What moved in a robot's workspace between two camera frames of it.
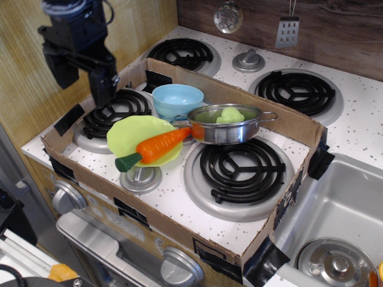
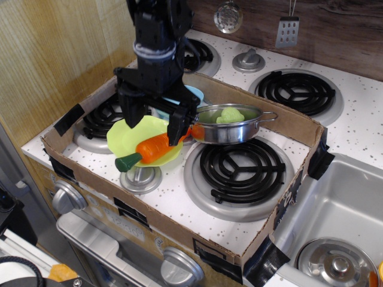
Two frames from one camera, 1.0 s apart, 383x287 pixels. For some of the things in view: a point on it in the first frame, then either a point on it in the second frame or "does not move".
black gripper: x=74 y=42 to x=160 y=81
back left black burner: x=185 y=52 does not move
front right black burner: x=237 y=182 does not move
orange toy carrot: x=154 y=149 does not move
